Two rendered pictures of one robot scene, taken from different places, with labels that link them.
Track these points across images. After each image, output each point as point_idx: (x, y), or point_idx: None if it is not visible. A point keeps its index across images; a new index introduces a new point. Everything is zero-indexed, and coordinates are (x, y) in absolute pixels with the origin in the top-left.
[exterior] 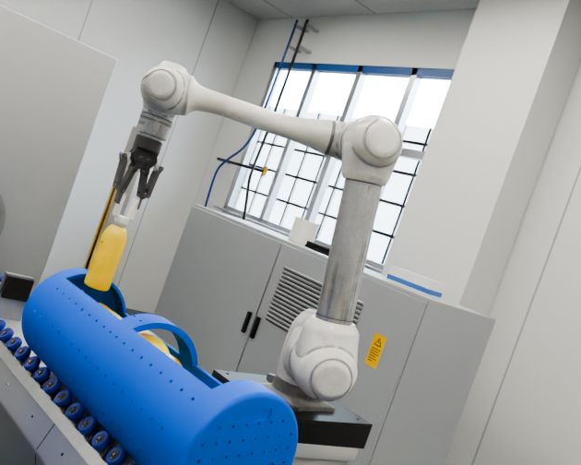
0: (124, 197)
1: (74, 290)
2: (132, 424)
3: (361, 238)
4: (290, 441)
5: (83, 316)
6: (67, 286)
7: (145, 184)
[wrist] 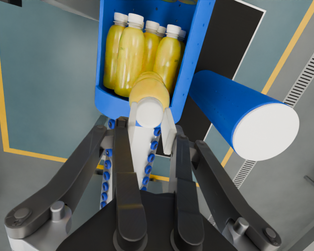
0: (171, 125)
1: (184, 72)
2: None
3: None
4: None
5: (209, 11)
6: (181, 87)
7: (119, 148)
